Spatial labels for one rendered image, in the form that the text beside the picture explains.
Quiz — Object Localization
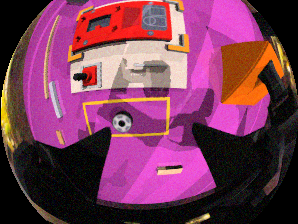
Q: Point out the yellow rectangular outline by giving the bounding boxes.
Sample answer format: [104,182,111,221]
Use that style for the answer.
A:
[82,96,170,137]

